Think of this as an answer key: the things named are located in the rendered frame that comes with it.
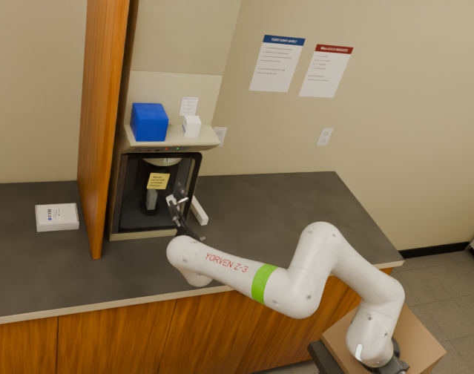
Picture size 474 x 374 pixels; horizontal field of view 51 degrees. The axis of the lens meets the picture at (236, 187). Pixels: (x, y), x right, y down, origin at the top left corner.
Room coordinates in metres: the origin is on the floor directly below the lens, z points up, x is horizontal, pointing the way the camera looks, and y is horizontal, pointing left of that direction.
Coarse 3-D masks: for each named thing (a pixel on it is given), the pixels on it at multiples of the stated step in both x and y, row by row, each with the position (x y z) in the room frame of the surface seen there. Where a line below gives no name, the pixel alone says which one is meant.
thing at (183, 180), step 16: (128, 160) 1.41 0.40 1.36; (144, 160) 1.44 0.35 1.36; (160, 160) 1.47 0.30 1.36; (176, 160) 1.50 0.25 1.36; (192, 160) 1.53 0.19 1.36; (128, 176) 1.41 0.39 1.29; (144, 176) 1.44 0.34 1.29; (176, 176) 1.51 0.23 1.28; (192, 176) 1.54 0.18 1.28; (128, 192) 1.42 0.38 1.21; (144, 192) 1.45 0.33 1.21; (160, 192) 1.48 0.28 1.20; (176, 192) 1.51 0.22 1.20; (192, 192) 1.55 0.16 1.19; (128, 208) 1.42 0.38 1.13; (144, 208) 1.45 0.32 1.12; (160, 208) 1.49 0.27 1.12; (128, 224) 1.43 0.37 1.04; (144, 224) 1.46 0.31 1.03; (160, 224) 1.50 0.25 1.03
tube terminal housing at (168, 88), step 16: (128, 80) 1.40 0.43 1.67; (144, 80) 1.43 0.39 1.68; (160, 80) 1.46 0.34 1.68; (176, 80) 1.48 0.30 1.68; (192, 80) 1.51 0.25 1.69; (208, 80) 1.54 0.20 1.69; (128, 96) 1.40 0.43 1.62; (144, 96) 1.43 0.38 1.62; (160, 96) 1.46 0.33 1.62; (176, 96) 1.49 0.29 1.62; (208, 96) 1.55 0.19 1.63; (128, 112) 1.41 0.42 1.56; (176, 112) 1.49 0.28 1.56; (208, 112) 1.56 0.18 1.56; (112, 160) 1.49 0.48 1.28; (112, 176) 1.46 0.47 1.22; (112, 192) 1.44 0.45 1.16; (112, 208) 1.41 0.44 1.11; (112, 240) 1.41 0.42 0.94
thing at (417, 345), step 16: (400, 320) 1.26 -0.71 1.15; (416, 320) 1.26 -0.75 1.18; (320, 336) 1.25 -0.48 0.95; (336, 336) 1.23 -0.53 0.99; (400, 336) 1.21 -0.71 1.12; (416, 336) 1.20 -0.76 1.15; (432, 336) 1.20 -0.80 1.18; (336, 352) 1.18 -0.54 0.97; (416, 352) 1.16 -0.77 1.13; (432, 352) 1.15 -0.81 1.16; (352, 368) 1.13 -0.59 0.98; (416, 368) 1.11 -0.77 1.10; (432, 368) 1.15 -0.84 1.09
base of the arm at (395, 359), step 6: (396, 342) 1.18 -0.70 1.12; (396, 348) 1.16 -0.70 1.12; (396, 354) 1.15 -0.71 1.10; (390, 360) 1.10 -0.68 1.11; (396, 360) 1.11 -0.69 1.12; (366, 366) 1.11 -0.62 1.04; (384, 366) 1.09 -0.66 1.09; (390, 366) 1.09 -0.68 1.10; (396, 366) 1.09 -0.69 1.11; (402, 366) 1.10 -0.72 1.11; (408, 366) 1.11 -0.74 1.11; (372, 372) 1.10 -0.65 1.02; (378, 372) 1.08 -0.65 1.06; (384, 372) 1.07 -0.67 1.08; (390, 372) 1.07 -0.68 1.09; (396, 372) 1.07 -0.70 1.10; (402, 372) 1.08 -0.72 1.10
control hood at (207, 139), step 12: (132, 132) 1.37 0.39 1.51; (168, 132) 1.43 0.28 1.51; (180, 132) 1.46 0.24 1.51; (204, 132) 1.50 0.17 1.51; (132, 144) 1.31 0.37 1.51; (144, 144) 1.33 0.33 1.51; (156, 144) 1.35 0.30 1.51; (168, 144) 1.37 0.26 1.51; (180, 144) 1.39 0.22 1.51; (192, 144) 1.42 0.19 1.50; (204, 144) 1.44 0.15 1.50; (216, 144) 1.46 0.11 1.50
